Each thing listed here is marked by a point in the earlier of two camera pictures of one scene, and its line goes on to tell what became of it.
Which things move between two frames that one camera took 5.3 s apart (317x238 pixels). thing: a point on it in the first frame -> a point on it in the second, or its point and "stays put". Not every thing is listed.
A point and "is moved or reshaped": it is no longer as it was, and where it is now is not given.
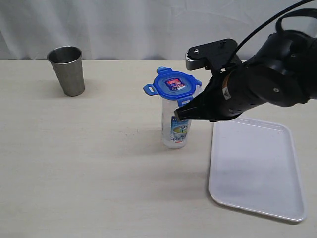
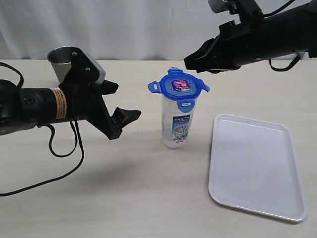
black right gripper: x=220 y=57 -> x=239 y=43
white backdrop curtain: x=129 y=29 stays put
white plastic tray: x=254 y=166 stays put
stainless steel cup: x=68 y=63 stays put
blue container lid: x=174 y=85 is moved or reshaped
